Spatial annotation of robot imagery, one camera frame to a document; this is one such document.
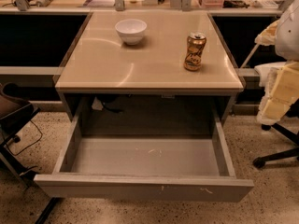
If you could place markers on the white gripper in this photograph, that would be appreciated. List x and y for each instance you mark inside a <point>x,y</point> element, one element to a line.
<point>289,36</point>

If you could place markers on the grey top drawer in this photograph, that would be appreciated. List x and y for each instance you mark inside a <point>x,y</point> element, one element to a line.
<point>147,148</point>

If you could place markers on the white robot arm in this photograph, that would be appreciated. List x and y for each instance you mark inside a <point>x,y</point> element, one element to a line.
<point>287,34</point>

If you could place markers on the beige top drawer cabinet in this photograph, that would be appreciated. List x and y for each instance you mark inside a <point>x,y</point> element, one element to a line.
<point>101,63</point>

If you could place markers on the white stick with black tip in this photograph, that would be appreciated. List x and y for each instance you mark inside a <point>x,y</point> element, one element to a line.
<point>243,65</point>

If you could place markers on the black office chair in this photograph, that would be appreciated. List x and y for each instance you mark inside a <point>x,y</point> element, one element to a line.
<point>283,142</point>

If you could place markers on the crushed gold soda can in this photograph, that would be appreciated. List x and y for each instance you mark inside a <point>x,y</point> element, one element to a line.
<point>196,42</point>

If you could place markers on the white ceramic bowl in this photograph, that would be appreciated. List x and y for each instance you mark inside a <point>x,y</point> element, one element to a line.
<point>131,31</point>

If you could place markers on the black stand left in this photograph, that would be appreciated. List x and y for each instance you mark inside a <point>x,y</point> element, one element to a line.
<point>15,113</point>

